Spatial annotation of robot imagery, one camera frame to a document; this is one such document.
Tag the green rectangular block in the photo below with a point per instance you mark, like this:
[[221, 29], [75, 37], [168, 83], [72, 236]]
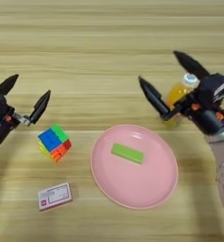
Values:
[[127, 153]]

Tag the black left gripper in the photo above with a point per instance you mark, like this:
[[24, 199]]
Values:
[[1, 130]]

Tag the orange juice bottle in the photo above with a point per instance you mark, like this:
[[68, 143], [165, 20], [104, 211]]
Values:
[[178, 93]]

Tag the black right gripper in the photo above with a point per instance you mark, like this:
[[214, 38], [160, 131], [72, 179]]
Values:
[[208, 118]]

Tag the pink and white card box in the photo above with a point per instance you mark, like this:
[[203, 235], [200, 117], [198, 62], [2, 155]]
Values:
[[55, 196]]

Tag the multicoloured puzzle cube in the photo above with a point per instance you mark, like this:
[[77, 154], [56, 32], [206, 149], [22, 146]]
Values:
[[53, 141]]

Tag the pink round plate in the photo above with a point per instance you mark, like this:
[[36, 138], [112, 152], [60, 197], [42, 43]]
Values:
[[132, 186]]

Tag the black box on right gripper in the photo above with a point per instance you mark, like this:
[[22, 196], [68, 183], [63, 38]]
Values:
[[214, 89]]

